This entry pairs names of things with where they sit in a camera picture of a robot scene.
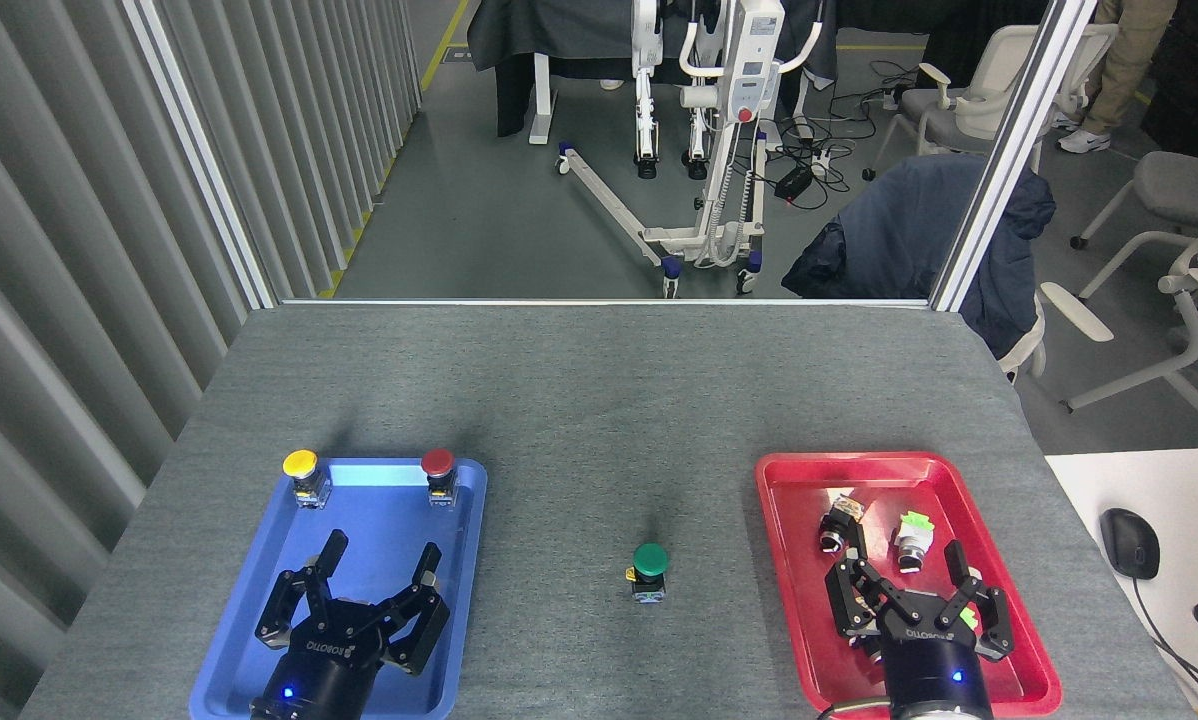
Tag person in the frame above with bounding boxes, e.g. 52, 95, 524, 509
1054, 0, 1180, 155

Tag white hanging robot legs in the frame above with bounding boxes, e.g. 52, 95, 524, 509
629, 0, 712, 182

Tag black floor cables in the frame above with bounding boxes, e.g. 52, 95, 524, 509
759, 58, 922, 211

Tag dark blue jacket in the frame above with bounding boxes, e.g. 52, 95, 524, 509
781, 153, 1058, 361

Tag green push button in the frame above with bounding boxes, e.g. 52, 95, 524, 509
625, 543, 671, 604

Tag yellow push button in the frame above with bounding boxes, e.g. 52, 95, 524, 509
282, 449, 333, 509

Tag table with dark cloth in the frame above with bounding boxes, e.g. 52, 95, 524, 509
466, 0, 840, 147

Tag white office chair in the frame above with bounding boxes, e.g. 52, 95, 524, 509
862, 22, 1120, 183

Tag black computer mouse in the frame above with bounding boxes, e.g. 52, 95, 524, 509
1100, 508, 1161, 581

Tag blue plastic tray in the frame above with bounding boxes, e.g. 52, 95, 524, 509
189, 457, 489, 720

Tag silver post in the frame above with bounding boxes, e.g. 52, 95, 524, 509
122, 0, 278, 311
929, 0, 1100, 313

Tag white wheeled stand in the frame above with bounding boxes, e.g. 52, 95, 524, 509
556, 0, 826, 299

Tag red plastic tray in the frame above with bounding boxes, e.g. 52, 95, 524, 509
755, 451, 1064, 718

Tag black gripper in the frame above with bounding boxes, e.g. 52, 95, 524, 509
825, 522, 1015, 720
249, 530, 452, 720

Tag silver switch with green tag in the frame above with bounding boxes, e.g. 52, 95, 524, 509
892, 510, 936, 574

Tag black selector switch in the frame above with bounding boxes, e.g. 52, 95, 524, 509
817, 490, 867, 554

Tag white side table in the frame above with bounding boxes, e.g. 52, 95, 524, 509
1045, 446, 1198, 720

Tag red push button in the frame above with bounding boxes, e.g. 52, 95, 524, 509
420, 448, 459, 507

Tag white chair under jacket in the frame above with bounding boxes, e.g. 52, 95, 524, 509
999, 300, 1050, 383

